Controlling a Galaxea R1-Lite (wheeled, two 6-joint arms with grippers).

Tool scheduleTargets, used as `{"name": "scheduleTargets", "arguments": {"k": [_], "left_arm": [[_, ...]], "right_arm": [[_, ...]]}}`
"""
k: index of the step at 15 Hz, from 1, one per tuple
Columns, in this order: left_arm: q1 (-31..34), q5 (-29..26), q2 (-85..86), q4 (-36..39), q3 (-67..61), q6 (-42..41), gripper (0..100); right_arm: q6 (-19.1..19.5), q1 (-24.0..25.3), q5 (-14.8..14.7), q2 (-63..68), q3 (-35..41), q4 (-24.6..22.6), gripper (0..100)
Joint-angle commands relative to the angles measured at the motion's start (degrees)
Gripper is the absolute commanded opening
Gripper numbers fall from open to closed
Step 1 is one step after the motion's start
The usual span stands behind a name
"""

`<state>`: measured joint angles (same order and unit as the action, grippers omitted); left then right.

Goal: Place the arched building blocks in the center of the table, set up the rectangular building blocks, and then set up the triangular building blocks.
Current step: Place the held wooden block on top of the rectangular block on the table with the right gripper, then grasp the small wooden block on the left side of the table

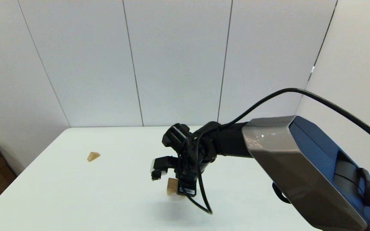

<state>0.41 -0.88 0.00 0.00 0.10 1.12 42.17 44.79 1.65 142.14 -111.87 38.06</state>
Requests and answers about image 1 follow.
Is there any black braided sleeve cable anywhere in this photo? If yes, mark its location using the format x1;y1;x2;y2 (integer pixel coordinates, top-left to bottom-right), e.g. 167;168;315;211
358;167;370;207

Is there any short black cable loop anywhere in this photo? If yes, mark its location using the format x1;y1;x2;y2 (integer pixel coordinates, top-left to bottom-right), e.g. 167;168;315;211
272;182;291;204

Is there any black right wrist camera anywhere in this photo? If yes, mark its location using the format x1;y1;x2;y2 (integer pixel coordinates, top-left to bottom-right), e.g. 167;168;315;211
150;156;179;181

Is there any arched wooden building block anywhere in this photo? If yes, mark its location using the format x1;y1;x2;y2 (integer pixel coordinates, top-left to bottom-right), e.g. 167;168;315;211
167;190;186;200

